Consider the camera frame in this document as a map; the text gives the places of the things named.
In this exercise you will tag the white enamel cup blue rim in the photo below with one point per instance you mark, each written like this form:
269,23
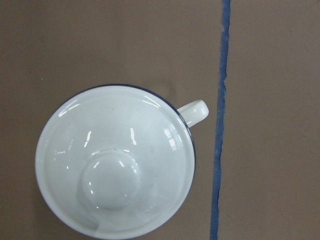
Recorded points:
190,115

